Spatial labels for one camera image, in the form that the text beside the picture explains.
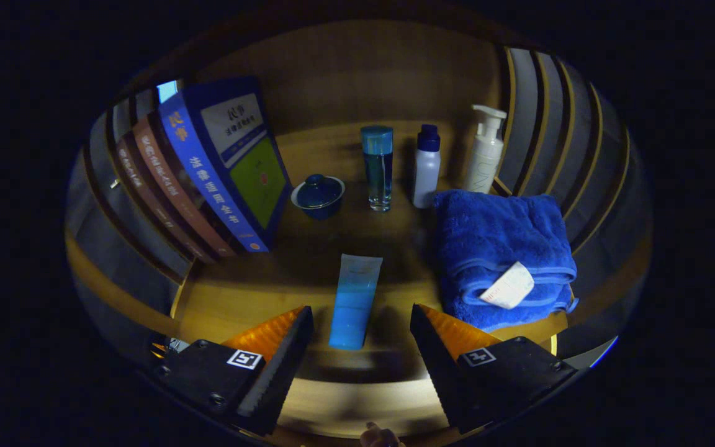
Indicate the wooden cabinet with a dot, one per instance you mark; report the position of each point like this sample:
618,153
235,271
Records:
357,74

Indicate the folded blue towel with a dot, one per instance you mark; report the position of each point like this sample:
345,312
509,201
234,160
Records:
500,242

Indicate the reddish brown book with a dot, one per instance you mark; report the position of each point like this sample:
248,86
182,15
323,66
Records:
171,180

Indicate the thick blue book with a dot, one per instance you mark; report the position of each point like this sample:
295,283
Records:
208,180

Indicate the blue lidded teacup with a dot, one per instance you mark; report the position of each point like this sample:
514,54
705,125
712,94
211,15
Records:
318,197

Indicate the dark brown book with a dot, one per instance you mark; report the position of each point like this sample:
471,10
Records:
146,186

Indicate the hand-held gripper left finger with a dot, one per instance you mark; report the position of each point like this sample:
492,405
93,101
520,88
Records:
283,372

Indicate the white bottle blue cap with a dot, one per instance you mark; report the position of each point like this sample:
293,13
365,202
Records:
426,174

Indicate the clear teal bottle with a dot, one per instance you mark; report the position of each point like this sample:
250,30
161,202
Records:
377,174

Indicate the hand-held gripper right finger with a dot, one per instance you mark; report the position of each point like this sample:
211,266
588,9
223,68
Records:
441,372

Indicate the white pump bottle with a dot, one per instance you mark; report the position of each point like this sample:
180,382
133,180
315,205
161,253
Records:
485,158

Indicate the blue squeeze tube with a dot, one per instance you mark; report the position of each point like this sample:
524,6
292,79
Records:
354,304

